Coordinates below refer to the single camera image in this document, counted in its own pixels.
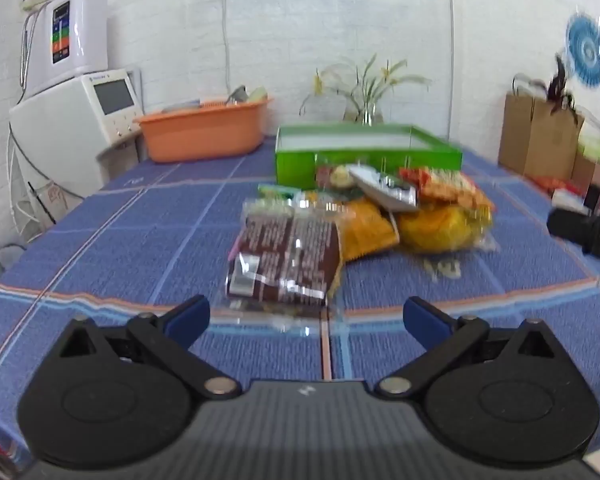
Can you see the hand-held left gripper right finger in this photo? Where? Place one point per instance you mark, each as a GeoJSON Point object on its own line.
{"type": "Point", "coordinates": [425, 322]}

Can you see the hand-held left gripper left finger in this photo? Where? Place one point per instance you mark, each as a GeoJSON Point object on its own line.
{"type": "Point", "coordinates": [187, 322]}

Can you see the orange translucent snack packet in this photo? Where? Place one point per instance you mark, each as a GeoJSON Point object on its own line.
{"type": "Point", "coordinates": [437, 227]}

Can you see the mustard yellow snack packet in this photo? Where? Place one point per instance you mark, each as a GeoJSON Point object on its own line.
{"type": "Point", "coordinates": [372, 230]}

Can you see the brown clear snack packet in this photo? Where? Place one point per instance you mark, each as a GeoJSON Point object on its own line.
{"type": "Point", "coordinates": [290, 255]}

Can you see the red orange snack packet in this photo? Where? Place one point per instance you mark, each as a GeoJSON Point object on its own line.
{"type": "Point", "coordinates": [450, 185]}

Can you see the white silver snack packet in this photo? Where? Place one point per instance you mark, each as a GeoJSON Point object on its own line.
{"type": "Point", "coordinates": [385, 187]}

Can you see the green snack packet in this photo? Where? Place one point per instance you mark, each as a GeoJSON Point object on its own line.
{"type": "Point", "coordinates": [277, 191]}

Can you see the clear bun snack packet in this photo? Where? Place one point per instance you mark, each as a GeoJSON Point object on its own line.
{"type": "Point", "coordinates": [332, 176]}

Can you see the green cardboard box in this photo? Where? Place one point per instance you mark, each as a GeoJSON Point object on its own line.
{"type": "Point", "coordinates": [300, 162]}

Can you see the black charger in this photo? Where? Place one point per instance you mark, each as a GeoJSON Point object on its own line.
{"type": "Point", "coordinates": [593, 197]}

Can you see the small cardboard box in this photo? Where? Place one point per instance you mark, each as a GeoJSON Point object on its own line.
{"type": "Point", "coordinates": [592, 172]}

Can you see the red booklet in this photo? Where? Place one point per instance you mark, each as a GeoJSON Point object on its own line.
{"type": "Point", "coordinates": [547, 183]}

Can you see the blue checkered tablecloth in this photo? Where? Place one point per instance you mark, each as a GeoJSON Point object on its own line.
{"type": "Point", "coordinates": [130, 240]}

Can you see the large brown cardboard box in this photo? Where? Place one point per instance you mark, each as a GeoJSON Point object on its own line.
{"type": "Point", "coordinates": [535, 135]}

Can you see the purple leaf plant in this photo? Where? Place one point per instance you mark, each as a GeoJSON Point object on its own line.
{"type": "Point", "coordinates": [562, 90]}

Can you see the blue paper fan decoration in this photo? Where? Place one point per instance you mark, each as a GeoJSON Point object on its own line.
{"type": "Point", "coordinates": [587, 50]}

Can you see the orange plastic basin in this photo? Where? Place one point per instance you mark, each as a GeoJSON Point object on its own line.
{"type": "Point", "coordinates": [200, 132]}

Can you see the white appliance with screen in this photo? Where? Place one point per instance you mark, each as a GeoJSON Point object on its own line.
{"type": "Point", "coordinates": [70, 130]}

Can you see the dark pot lid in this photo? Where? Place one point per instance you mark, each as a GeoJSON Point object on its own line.
{"type": "Point", "coordinates": [236, 94]}

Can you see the pale green dish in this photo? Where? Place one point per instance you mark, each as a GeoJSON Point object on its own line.
{"type": "Point", "coordinates": [257, 94]}

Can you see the glass vase with flowers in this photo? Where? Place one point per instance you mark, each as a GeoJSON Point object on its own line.
{"type": "Point", "coordinates": [367, 90]}

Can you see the white water purifier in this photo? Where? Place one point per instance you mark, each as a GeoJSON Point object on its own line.
{"type": "Point", "coordinates": [75, 35]}

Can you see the white wall pipe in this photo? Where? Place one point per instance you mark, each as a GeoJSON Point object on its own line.
{"type": "Point", "coordinates": [451, 50]}

